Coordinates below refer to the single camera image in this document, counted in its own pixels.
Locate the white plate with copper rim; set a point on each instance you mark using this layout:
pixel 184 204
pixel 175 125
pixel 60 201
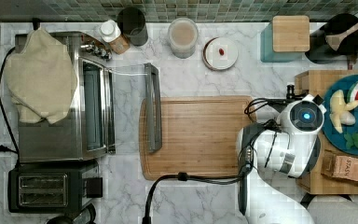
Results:
pixel 213 60

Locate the teal plate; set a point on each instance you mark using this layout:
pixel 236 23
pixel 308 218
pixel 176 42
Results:
pixel 348 140

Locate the bamboo cutting board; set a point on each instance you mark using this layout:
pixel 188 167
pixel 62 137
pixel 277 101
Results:
pixel 198 136

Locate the black two-slot toaster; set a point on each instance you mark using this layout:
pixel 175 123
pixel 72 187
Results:
pixel 54 187

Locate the black object at bottom edge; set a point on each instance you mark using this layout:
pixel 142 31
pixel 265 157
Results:
pixel 86 216

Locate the white-capped spice bottle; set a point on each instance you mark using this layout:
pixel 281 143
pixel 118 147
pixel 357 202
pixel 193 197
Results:
pixel 112 35

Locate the black utensil holder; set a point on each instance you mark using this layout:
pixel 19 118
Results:
pixel 320 52

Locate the dark grey cup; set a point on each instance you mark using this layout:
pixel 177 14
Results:
pixel 132 24

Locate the teal canister with bamboo lid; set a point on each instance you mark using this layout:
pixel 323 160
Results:
pixel 285 39

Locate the frosted glass jar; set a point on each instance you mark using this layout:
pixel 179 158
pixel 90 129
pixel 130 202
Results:
pixel 183 35

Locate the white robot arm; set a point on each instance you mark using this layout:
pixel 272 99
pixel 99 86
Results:
pixel 288 144

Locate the toy banana pieces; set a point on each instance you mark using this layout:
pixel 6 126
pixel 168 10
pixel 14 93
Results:
pixel 340 111

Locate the beige cloth towel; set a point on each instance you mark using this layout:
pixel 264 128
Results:
pixel 41 79

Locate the stash tea box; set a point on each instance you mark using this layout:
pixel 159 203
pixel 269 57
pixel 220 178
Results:
pixel 340 166

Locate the stainless steel toaster oven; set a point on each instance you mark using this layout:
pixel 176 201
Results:
pixel 104 113

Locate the wooden spoon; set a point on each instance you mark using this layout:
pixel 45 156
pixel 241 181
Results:
pixel 334 41

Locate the small red item on plate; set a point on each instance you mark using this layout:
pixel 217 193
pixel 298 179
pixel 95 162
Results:
pixel 221 52

